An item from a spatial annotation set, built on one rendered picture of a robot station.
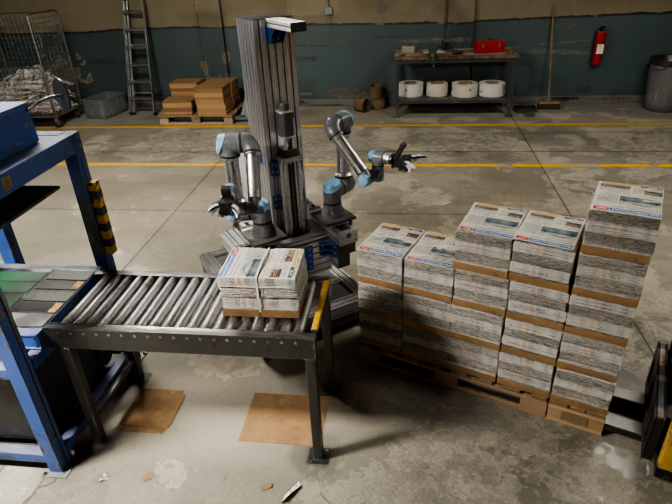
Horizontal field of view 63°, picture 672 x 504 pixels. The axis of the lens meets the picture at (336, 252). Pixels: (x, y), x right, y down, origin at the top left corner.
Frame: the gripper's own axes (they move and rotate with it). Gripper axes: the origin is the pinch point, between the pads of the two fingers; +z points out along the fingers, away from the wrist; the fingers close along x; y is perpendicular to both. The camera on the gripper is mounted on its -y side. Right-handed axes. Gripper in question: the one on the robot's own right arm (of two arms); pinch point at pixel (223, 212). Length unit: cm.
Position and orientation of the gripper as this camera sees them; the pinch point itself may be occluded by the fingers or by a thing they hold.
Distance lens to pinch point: 273.7
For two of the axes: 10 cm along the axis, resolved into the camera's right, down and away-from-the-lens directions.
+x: -9.9, -0.5, -1.1
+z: 0.7, 4.8, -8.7
